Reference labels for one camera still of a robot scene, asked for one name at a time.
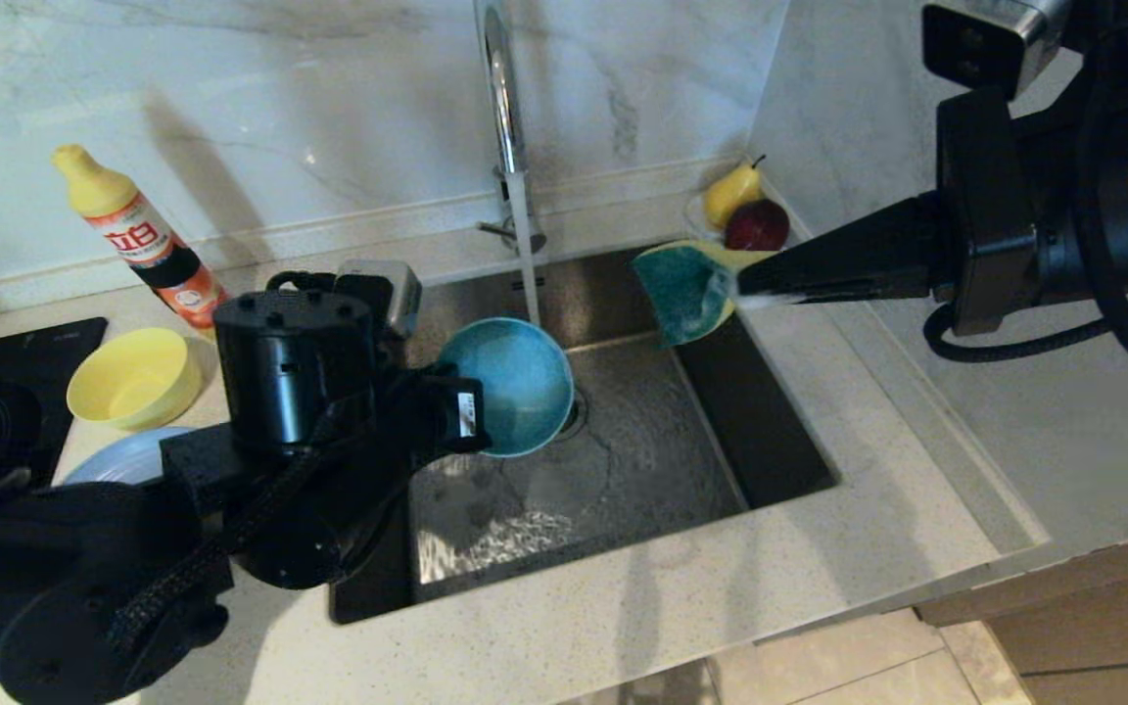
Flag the yellow pear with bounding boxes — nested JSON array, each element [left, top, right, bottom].
[[703, 155, 766, 231]]

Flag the white orange dish soap bottle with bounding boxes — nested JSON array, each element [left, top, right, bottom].
[[52, 145, 231, 332]]

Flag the teal plastic bowl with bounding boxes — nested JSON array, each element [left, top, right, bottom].
[[437, 317, 577, 459]]

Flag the wooden cabinet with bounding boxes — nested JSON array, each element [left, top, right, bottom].
[[916, 519, 1128, 705]]

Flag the round metal sink drain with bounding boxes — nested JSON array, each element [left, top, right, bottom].
[[558, 390, 590, 444]]

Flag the dark red apple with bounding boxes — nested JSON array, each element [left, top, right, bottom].
[[724, 199, 791, 253]]

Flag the chrome faucet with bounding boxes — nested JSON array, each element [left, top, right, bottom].
[[479, 0, 548, 258]]

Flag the running water stream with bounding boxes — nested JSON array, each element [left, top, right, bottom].
[[508, 174, 544, 330]]

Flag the blue-grey plate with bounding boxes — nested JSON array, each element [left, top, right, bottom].
[[62, 425, 199, 489]]

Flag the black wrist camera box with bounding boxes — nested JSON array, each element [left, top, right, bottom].
[[333, 258, 424, 343]]

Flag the black induction cooktop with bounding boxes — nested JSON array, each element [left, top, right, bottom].
[[0, 316, 109, 495]]

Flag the small white dish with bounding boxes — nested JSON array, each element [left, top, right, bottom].
[[685, 194, 724, 248]]

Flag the stainless steel sink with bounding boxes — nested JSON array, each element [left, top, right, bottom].
[[331, 238, 839, 625]]

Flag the yellow sponge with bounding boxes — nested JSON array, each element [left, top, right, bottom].
[[632, 241, 773, 350]]

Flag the yellow plastic bowl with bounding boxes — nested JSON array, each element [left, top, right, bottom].
[[66, 327, 205, 433]]

